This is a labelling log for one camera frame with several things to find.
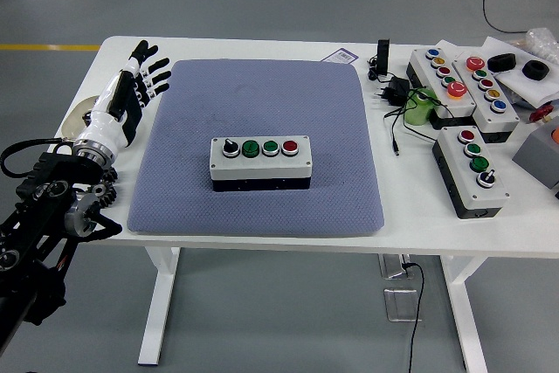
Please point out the green cup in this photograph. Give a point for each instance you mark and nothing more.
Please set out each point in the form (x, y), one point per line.
(417, 111)

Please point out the purple-edged label card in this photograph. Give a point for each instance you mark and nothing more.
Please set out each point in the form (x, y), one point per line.
(340, 56)

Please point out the beige shallow tray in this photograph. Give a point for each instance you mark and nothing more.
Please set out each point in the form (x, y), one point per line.
(72, 122)

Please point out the clear plastic bag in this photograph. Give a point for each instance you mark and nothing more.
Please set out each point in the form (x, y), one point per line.
(543, 43)

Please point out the black upright charger stand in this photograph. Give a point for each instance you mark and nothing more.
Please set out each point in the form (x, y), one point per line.
(383, 56)

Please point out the metal floor socket plate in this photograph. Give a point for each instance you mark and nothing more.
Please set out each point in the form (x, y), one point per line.
(399, 305)
(391, 266)

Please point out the blue-grey textured mat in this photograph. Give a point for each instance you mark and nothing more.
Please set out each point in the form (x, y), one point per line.
(284, 98)

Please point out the five-button box, lit red button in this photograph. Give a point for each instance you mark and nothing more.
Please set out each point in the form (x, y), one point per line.
(425, 65)

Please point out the grey four-control button box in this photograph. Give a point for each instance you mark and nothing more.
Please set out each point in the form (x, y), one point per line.
(262, 163)
(460, 172)

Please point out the black power adapter plug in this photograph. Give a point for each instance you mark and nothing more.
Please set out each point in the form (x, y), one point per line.
(397, 90)

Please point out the black cylinder, silver cap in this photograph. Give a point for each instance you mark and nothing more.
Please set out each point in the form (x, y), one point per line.
(88, 116)

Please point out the white and black robot left hand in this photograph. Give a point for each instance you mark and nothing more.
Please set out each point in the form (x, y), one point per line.
(107, 126)

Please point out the grey box with orange button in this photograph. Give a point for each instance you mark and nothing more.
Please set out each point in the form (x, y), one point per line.
(537, 154)

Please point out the five-button box, red mushroom button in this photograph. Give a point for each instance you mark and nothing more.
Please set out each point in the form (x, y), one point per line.
(502, 122)

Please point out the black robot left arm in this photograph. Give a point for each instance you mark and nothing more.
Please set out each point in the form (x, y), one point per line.
(48, 198)

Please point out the red emergency stop part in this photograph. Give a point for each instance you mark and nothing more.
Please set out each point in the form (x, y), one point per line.
(541, 113)

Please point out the white table leg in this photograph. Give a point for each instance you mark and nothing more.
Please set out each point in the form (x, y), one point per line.
(159, 303)
(469, 316)

